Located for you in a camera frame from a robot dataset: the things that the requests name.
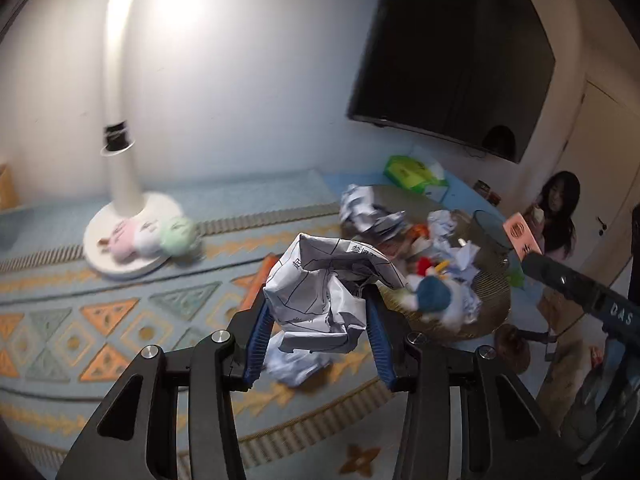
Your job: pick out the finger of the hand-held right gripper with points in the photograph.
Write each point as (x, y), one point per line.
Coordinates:
(535, 335)
(547, 267)

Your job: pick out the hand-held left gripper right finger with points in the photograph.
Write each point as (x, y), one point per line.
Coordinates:
(382, 350)

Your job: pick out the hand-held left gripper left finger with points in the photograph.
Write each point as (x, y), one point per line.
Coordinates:
(257, 345)

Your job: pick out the pink printed packet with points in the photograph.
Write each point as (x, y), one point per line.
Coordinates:
(520, 234)

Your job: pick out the brown woven wastebasket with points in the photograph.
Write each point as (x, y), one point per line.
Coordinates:
(480, 300)

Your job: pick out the white cat plush toy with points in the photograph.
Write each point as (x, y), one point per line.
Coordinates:
(432, 290)

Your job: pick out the lined paper sheet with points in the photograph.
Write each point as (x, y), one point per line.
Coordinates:
(320, 290)

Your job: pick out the pile of papers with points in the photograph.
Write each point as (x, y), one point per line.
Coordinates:
(360, 207)

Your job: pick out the small pastel dango plush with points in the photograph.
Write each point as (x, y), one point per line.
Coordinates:
(150, 235)

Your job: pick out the brown round object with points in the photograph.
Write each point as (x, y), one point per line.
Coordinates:
(511, 349)

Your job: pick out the dark translucent container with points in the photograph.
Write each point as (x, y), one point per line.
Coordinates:
(492, 240)

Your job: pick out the narrow red snack packet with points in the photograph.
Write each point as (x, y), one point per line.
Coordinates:
(416, 232)

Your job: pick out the white door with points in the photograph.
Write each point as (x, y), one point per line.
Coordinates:
(607, 160)

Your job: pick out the blue patterned woven mat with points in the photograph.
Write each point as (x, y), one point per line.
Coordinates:
(125, 280)

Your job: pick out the green tissue pack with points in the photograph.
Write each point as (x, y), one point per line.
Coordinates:
(412, 172)

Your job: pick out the white desk lamp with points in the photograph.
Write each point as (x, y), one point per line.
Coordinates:
(117, 170)

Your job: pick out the black flat screen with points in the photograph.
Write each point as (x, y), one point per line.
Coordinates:
(450, 50)

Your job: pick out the cork desk organiser box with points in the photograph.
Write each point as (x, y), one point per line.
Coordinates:
(7, 187)

